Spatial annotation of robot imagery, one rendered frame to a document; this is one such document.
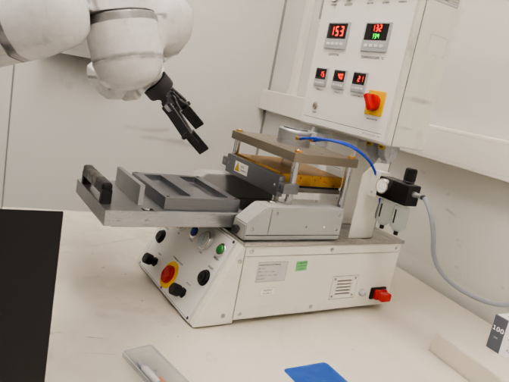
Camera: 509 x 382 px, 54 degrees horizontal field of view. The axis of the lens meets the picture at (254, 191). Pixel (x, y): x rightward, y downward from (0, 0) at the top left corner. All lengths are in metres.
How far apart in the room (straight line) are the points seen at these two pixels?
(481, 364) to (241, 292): 0.48
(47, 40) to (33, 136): 1.73
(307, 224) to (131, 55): 0.52
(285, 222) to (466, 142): 0.65
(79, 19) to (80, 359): 0.52
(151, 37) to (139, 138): 1.73
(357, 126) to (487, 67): 0.49
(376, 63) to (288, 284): 0.54
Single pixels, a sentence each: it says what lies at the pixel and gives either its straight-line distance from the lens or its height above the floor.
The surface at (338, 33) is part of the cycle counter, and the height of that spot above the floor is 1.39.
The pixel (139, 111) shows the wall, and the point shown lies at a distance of 2.48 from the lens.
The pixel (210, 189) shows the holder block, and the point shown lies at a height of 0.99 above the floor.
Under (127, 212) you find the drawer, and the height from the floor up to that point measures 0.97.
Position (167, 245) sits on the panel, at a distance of 1.20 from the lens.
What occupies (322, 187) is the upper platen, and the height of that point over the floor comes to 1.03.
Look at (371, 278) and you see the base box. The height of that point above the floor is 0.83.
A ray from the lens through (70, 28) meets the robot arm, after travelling 0.74.
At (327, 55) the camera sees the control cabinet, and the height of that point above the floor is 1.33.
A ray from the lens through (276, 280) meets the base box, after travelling 1.07.
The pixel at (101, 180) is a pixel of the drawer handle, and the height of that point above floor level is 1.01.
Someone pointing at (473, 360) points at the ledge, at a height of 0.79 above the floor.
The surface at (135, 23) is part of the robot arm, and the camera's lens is 0.78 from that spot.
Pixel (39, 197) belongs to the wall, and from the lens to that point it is 2.52.
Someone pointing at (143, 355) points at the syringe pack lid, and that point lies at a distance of 0.88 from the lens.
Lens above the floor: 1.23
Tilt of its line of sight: 12 degrees down
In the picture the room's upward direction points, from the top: 11 degrees clockwise
